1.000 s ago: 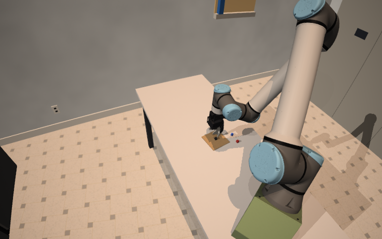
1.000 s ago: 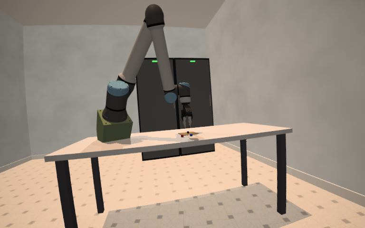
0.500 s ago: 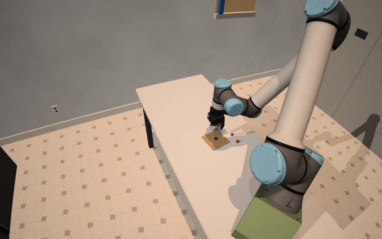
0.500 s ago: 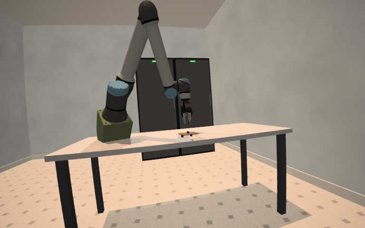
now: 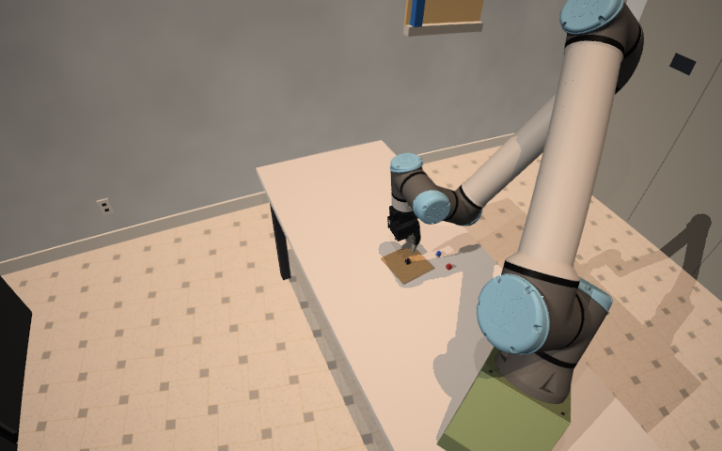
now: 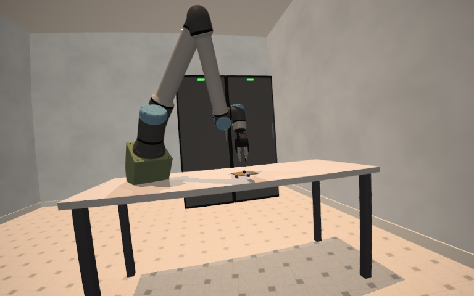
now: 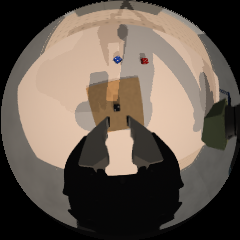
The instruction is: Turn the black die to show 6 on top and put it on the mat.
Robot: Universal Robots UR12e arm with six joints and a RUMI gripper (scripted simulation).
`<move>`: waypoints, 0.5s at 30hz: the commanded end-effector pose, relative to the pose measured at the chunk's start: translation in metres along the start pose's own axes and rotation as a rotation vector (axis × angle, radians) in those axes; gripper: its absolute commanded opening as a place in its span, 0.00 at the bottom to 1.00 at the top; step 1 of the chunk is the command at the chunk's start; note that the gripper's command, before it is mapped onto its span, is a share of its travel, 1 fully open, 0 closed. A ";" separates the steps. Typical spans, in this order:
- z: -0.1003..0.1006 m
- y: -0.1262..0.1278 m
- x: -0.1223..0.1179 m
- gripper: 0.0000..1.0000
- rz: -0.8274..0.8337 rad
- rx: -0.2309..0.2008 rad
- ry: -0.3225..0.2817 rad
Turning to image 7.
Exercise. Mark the blue die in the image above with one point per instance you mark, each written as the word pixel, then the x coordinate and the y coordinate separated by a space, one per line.
pixel 117 59

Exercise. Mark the tan square mat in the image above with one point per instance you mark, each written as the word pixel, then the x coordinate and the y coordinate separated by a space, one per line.
pixel 125 92

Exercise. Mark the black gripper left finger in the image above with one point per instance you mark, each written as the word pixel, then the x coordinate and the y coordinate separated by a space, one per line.
pixel 90 154

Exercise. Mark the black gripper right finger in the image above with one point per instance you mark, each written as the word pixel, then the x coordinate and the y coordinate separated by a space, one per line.
pixel 151 151

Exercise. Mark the black die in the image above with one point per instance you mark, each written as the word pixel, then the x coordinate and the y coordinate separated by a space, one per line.
pixel 116 107

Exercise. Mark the red die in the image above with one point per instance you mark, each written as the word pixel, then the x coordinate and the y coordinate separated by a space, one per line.
pixel 144 61

